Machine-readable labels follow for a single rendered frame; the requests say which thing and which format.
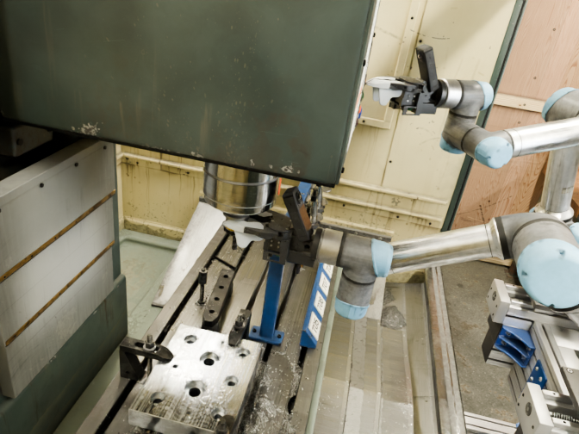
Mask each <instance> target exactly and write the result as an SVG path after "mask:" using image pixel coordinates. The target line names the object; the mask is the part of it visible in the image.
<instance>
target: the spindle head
mask: <svg viewBox="0 0 579 434"><path fill-rule="evenodd" d="M376 6H377V0H0V110H1V114H2V116H3V117H4V118H3V121H7V122H12V123H16V124H21V125H25V126H30V127H38V128H42V129H46V130H50V131H54V132H59V133H67V134H71V135H76V136H80V137H85V138H88V139H93V140H101V141H105V142H109V143H114V144H118V145H123V146H130V147H134V148H139V149H143V150H148V151H152V152H160V153H164V154H169V155H172V156H177V157H181V158H189V159H194V160H198V161H203V162H207V163H211V164H218V165H223V166H227V167H232V168H236V169H241V170H245V171H252V172H257V173H261V174H265V175H270V176H274V177H282V178H287V179H291V180H295V181H299V182H304V183H312V184H316V185H320V186H325V187H329V188H334V187H335V184H336V185H337V184H339V180H340V177H341V173H344V171H345V167H344V163H345V161H346V154H347V152H348V150H347V147H348V143H349V139H350V134H351V130H352V122H353V117H354V113H355V108H356V104H357V100H358V93H359V88H360V84H361V79H362V75H363V70H364V66H365V65H366V59H365V58H366V54H367V49H368V45H369V40H370V32H371V28H372V23H373V19H374V15H375V10H376ZM348 148H349V147H348Z"/></svg>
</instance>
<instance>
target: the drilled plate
mask: <svg viewBox="0 0 579 434"><path fill-rule="evenodd" d="M194 333H195V335H194V336H193V334H194ZM196 335H197V337H196ZM198 338H200V339H198ZM220 339H221V341H220ZM224 341H225V342H224ZM227 342H228V336H227V335H223V334H220V333H216V332H210V331H206V330H203V329H199V328H195V327H192V326H187V325H180V326H179V327H178V329H177V331H176V332H175V334H174V336H173V337H172V339H171V341H170V343H169V344H168V345H167V347H166V348H168V349H169V350H170V351H171V352H172V354H173V355H174V357H173V358H174V359H175V361H174V359H173V358H172V361H167V362H161V361H158V362H157V363H156V365H155V366H154V368H153V370H152V372H151V374H150V375H149V376H148V377H147V379H146V381H145V383H144V385H143V386H142V388H141V389H140V391H139V392H138V394H137V396H136V397H135V399H134V401H133V403H132V404H131V406H130V407H129V408H128V423H129V424H130V425H135V426H139V427H142V428H146V429H148V430H152V431H157V432H161V433H164V434H214V431H215V427H216V426H217V423H218V421H219V420H217V419H220V417H222V416H224V415H226V414H225V413H227V415H230V416H233V417H234V420H235V424H234V428H233V432H232V434H234V433H235V430H236V427H237V425H238V423H239V420H240V415H241V413H242V411H243V408H244V405H245V403H246V398H247V395H248V394H249V391H250V388H251V385H252V381H253V379H254V376H255V374H256V371H257V368H258V364H259V362H260V359H261V355H262V349H263V345H262V344H259V343H255V342H252V341H248V340H245V339H241V341H240V343H239V344H237V345H238V346H239V347H240V344H241V345H242V346H241V347H240V348H238V349H236V350H233V349H228V347H226V346H225V344H227V345H229V344H228V343H227ZM216 343H218V344H216ZM221 343H223V345H222V346H220V345H221ZM190 344H191V345H190ZM243 345H244V347H243ZM217 346H218V347H217ZM229 346H231V347H232V345H229ZM207 350H209V351H207ZM212 350H213V351H212ZM224 350H225V351H224ZM248 350H249V351H248ZM217 351H218V352H217ZM221 351H222V352H221ZM234 351H236V352H234ZM203 352H204V353H203ZM250 352H251V354H250ZM236 353H237V354H239V356H238V357H237V355H236ZM175 354H176V356H175ZM216 354H217V355H216ZM227 355H229V356H227ZM219 356H220V357H219ZM221 356H222V357H223V359H222V357H221ZM218 357H219V358H218ZM240 357H245V358H240ZM220 359H221V360H222V361H219V360H220ZM218 361H219V362H218ZM222 365H224V366H223V367H222ZM180 366H181V367H180ZM224 371H225V372H224ZM183 372H184V373H183ZM222 372H223V373H222ZM182 374H183V376H182ZM175 375H179V376H175ZM226 375H228V376H226ZM224 376H225V377H224ZM200 377H201V378H200ZM188 378H189V379H188ZM193 378H194V381H191V379H193ZM197 378H199V379H200V380H202V381H203V382H202V381H200V380H199V381H197V380H198V379H197ZM242 378H243V379H242ZM168 379H169V380H168ZM239 379H240V380H239ZM186 380H187V381H188V380H190V381H188V382H187V381H186ZM224 380H225V381H224ZM183 381H184V382H183ZM186 382H187V383H186ZM204 382H207V384H208V386H207V385H206V384H204ZM224 382H225V383H224ZM158 383H159V384H158ZM184 384H186V385H184ZM222 384H223V385H224V386H225V387H224V386H222ZM237 384H238V385H237ZM183 385H184V386H183ZM205 385H206V386H207V387H204V386H205ZM235 385H236V386H235ZM182 388H183V389H182ZM156 389H157V390H156ZM163 389H164V390H163ZM206 390H207V392H206ZM155 391H157V392H155ZM160 391H161V392H163V391H167V392H168V393H164V394H162V393H161V392H160ZM222 392H223V393H224V394H223V396H222V394H221V393H222ZM205 394H206V395H205ZM226 394H227V395H226ZM150 395H151V396H150ZM166 395H168V396H166ZM188 395H189V396H188ZM199 396H201V397H202V398H203V399H202V398H201V397H200V398H199ZM204 396H206V397H205V399H204ZM231 396H232V398H231V399H230V397H231ZM168 397H169V398H168ZM193 397H194V399H193ZM196 397H197V398H196ZM149 398H150V399H149ZM165 398H167V399H165ZM213 400H220V401H222V403H220V401H213ZM149 401H150V402H149ZM162 401H163V403H162ZM164 401H165V402H164ZM212 401H213V402H212ZM152 402H153V403H152ZM159 402H160V404H159ZM204 402H205V403H204ZM154 403H155V404H157V405H154ZM189 403H190V404H189ZM215 405H216V406H215ZM217 406H218V407H217ZM221 406H224V407H225V409H224V410H223V408H221ZM180 407H182V408H183V409H180ZM190 407H192V408H190ZM198 407H199V408H198ZM212 407H213V408H214V407H216V408H215V409H214V410H213V409H212ZM163 408H164V409H163ZM194 408H195V409H194ZM207 408H208V409H209V408H210V409H211V411H212V412H211V411H210V409H209V412H210V413H211V414H210V413H209V412H207ZM226 408H227V409H226ZM191 409H193V410H194V412H193V410H191ZM190 410H191V411H192V412H191V411H190ZM200 413H201V415H202V416H203V417H201V415H200ZM208 413H209V414H210V415H211V416H210V417H212V418H209V414H208ZM206 414H207V415H206ZM188 415H190V416H188Z"/></svg>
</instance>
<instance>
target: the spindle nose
mask: <svg viewBox="0 0 579 434"><path fill-rule="evenodd" d="M279 181H280V177H274V176H270V175H265V174H261V173H257V172H252V171H249V170H241V169H236V168H232V167H227V166H223V165H218V164H211V163H207V162H203V174H202V191H203V192H202V196H203V199H204V201H205V202H207V203H208V205H210V206H211V207H212V208H215V209H217V210H219V211H222V212H224V213H228V214H237V215H253V214H261V213H263V212H266V211H268V210H269V209H271V208H273V207H274V205H275V204H276V199H277V194H278V188H279Z"/></svg>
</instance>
